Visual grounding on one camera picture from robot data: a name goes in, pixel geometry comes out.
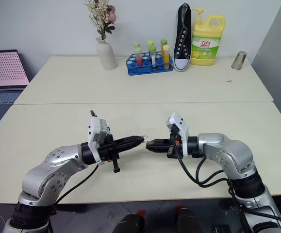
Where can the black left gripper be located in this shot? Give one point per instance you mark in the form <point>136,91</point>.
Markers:
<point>107,148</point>

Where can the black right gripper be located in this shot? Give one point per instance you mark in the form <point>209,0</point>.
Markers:
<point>173,153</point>

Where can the brass padlock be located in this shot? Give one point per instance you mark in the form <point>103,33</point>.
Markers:
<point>149,144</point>

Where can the small silver key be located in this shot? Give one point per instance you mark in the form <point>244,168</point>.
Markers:
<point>145,138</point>

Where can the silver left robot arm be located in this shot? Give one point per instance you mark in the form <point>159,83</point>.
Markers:
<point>57,155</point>

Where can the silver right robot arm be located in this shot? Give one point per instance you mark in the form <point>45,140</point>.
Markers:
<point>235,150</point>

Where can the blue test tube rack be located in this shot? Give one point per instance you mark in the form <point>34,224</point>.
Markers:
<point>146,69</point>

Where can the green-capped tube red liquid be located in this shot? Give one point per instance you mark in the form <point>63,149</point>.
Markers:
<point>138,57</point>

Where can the green-capped tube white label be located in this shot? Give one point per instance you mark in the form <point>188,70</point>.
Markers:
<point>153,57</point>

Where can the white ceramic vase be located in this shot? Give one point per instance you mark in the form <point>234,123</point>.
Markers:
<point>107,55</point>

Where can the green-capped clear test tube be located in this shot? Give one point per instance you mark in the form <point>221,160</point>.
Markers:
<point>150,43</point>
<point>136,44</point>
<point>163,42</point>

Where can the black canvas sneaker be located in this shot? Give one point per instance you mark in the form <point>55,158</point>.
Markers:
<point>182,41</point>

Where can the yellow detergent pump bottle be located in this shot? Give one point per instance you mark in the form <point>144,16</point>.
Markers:
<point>207,46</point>

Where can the silver metal cup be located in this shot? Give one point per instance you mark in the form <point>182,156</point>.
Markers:
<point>238,60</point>

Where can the dried flower bouquet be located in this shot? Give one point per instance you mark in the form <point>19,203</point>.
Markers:
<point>100,17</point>

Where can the grey laptop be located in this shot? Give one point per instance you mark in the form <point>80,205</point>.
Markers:
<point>4,72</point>

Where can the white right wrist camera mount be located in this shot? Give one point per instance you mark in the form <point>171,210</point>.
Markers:
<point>182,128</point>

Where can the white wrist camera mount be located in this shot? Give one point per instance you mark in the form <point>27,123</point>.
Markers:
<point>94,128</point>
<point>182,128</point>

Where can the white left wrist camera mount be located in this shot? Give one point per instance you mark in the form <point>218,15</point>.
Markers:
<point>94,128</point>

